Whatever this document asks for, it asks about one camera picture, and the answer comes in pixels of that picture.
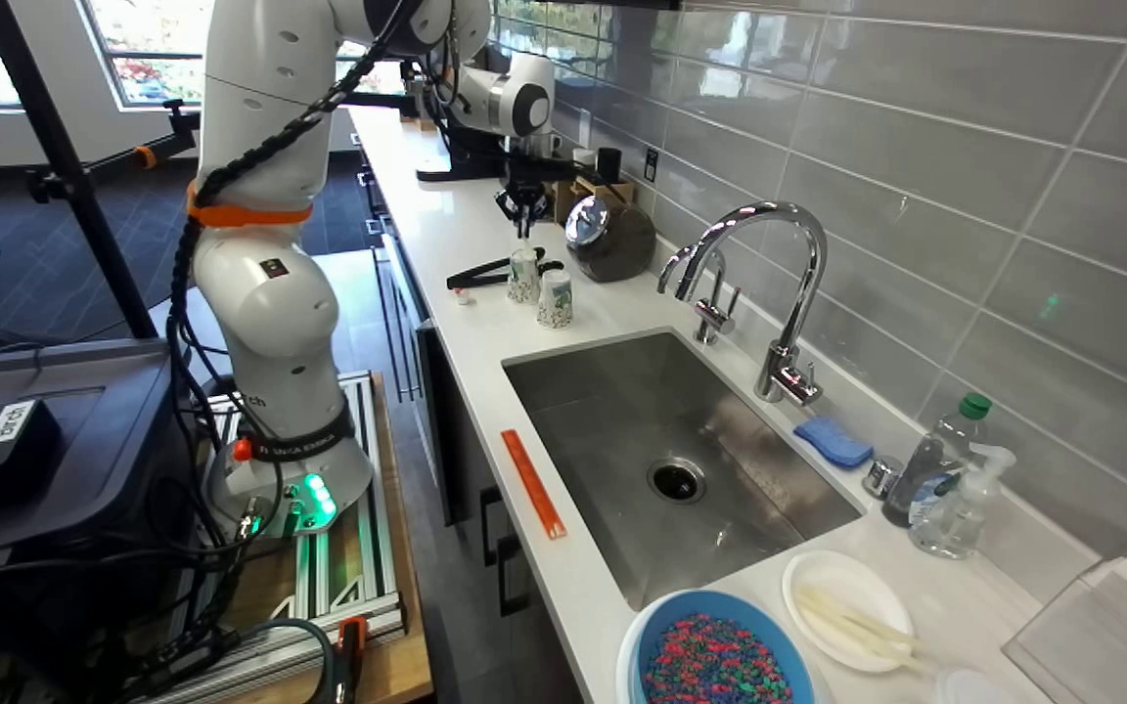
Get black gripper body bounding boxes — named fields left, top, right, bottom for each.
left=494, top=138, right=554, bottom=202

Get translucent plastic fork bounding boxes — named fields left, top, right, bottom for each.
left=517, top=251, right=574, bottom=296

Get brown wooden box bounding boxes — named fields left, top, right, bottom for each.
left=546, top=164, right=643, bottom=223

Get black coffee machine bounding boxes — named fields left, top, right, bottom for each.
left=413, top=116, right=510, bottom=182

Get black kitchen tongs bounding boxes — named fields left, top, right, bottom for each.
left=443, top=251, right=567, bottom=292

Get dark kettle with chrome lid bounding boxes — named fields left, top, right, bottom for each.
left=559, top=191, right=662, bottom=289

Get small chrome tap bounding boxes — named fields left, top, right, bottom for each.
left=657, top=242, right=742, bottom=348

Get dark kitchen cabinet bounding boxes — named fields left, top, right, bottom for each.
left=354, top=151, right=593, bottom=704

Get stainless steel sink basin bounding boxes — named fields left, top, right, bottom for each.
left=501, top=327, right=866, bottom=612

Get orange strip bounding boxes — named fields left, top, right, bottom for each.
left=495, top=427, right=567, bottom=542

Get tall chrome faucet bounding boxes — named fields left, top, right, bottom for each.
left=670, top=199, right=832, bottom=409

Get blue sponge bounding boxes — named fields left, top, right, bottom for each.
left=791, top=414, right=875, bottom=473

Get dark grey plastic bin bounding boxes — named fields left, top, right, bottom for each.
left=0, top=335, right=194, bottom=568

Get black tripod pole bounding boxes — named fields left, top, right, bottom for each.
left=0, top=0, right=163, bottom=342

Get green capped bottle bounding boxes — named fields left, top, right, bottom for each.
left=881, top=392, right=994, bottom=532

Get white plate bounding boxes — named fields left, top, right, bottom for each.
left=780, top=547, right=917, bottom=678

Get blue bowl of coloured beads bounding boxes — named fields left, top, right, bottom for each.
left=615, top=586, right=820, bottom=704

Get clear plastic bottle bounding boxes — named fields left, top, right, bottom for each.
left=906, top=440, right=1022, bottom=562

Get white plastic utensil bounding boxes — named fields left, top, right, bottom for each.
left=795, top=584, right=932, bottom=674

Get black corrugated cable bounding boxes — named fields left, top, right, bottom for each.
left=163, top=0, right=425, bottom=435

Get orange cable strap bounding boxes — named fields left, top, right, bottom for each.
left=184, top=180, right=315, bottom=236

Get aluminium base frame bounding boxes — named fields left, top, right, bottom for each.
left=150, top=367, right=405, bottom=694

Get tangle of black cables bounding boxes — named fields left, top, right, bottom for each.
left=88, top=387, right=348, bottom=704

